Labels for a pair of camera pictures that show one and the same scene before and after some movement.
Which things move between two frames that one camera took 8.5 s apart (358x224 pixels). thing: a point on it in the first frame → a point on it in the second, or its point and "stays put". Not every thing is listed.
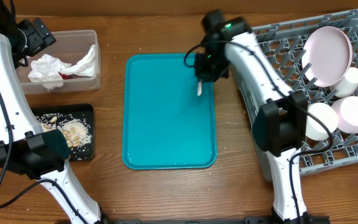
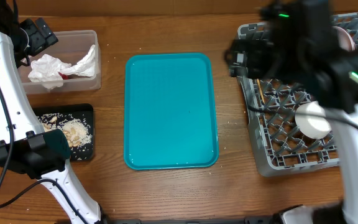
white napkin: x=51 y=72 stays put
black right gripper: x=205 y=75 → x=243 y=48
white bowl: x=315 y=129 stays put
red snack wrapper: x=64 y=76 stays put
